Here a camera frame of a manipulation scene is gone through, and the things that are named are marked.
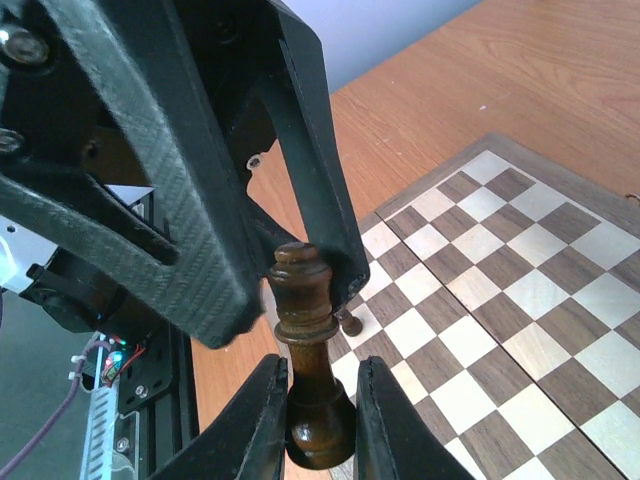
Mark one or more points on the light blue cable duct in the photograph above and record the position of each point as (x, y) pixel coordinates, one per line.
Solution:
(98, 449)

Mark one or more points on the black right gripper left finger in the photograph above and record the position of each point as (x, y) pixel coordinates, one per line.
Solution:
(247, 439)

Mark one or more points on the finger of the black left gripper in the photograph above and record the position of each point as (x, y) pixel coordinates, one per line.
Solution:
(295, 94)
(197, 269)

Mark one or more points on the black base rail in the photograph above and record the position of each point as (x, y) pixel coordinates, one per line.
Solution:
(156, 412)

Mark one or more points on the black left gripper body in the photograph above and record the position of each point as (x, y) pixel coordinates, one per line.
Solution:
(177, 79)

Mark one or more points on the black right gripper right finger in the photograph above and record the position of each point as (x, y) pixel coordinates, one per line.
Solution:
(392, 441)

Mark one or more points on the small electronics board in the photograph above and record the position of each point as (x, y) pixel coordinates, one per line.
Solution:
(119, 359)

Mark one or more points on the wooden chessboard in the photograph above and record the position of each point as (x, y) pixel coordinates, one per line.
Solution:
(504, 297)

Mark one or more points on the dark brown chess pawn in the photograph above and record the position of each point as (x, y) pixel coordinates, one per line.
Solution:
(350, 325)

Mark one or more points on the dark brown chess queen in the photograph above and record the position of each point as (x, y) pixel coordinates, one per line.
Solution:
(320, 418)

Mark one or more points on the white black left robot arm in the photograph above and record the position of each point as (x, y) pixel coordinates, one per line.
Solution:
(126, 131)

